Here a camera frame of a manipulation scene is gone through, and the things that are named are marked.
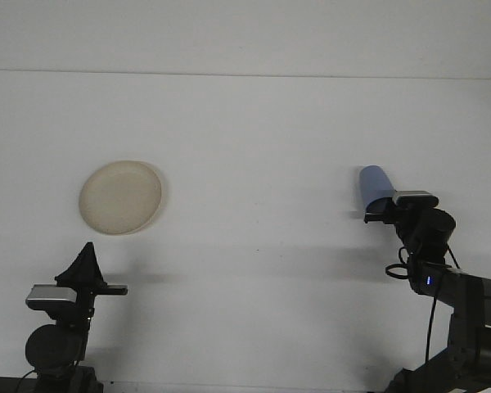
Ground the pale blue cup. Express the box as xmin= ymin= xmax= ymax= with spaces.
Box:
xmin=358 ymin=165 xmax=397 ymax=214

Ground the pale round plate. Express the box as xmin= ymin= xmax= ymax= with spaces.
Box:
xmin=78 ymin=160 xmax=169 ymax=237

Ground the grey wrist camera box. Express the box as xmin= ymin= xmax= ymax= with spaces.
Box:
xmin=25 ymin=285 xmax=77 ymax=311
xmin=392 ymin=190 xmax=439 ymax=209

